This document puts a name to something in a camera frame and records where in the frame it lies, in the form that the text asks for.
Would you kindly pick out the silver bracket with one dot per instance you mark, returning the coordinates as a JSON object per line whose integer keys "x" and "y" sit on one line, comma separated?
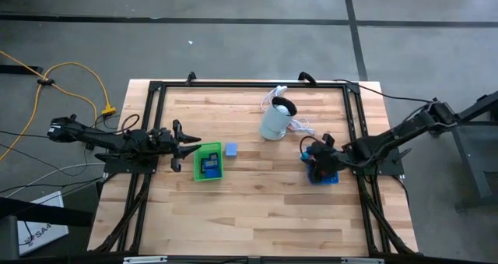
{"x": 146, "y": 260}
{"x": 362, "y": 261}

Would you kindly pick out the black metal bench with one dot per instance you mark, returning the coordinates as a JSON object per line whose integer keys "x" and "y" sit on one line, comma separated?
{"x": 474, "y": 112}

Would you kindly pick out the blue charger with dark panel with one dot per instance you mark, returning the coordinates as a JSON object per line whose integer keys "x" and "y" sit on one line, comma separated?
{"x": 210, "y": 164}

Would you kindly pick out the white box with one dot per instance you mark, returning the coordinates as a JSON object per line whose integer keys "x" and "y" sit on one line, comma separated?
{"x": 43, "y": 225}

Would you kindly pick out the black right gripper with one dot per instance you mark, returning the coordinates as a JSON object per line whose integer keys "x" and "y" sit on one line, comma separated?
{"x": 330, "y": 159}

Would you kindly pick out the white spot lamp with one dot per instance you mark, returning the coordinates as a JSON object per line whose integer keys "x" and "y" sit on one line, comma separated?
{"x": 274, "y": 122}

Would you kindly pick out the black beam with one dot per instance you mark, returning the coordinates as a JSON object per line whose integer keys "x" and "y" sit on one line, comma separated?
{"x": 46, "y": 213}

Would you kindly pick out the light blue cube charger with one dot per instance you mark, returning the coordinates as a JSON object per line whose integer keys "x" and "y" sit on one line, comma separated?
{"x": 232, "y": 150}

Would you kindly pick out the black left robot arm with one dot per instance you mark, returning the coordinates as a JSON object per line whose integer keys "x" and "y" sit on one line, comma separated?
{"x": 105, "y": 139}

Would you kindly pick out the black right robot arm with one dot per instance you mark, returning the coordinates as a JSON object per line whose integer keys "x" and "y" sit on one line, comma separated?
{"x": 389, "y": 139}

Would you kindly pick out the dark blue adapter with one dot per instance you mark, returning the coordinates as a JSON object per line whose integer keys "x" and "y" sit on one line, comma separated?
{"x": 212, "y": 173}

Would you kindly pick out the black aluminium table frame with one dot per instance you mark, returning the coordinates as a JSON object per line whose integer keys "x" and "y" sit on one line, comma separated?
{"x": 253, "y": 85}

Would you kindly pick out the green plastic basket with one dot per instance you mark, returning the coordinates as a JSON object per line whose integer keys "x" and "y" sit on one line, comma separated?
{"x": 197, "y": 159}

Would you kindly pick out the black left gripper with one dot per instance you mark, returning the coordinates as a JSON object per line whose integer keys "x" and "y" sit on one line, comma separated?
{"x": 176, "y": 145}

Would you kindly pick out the blue plastic basket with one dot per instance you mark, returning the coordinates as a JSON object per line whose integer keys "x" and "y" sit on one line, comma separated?
{"x": 330, "y": 180}

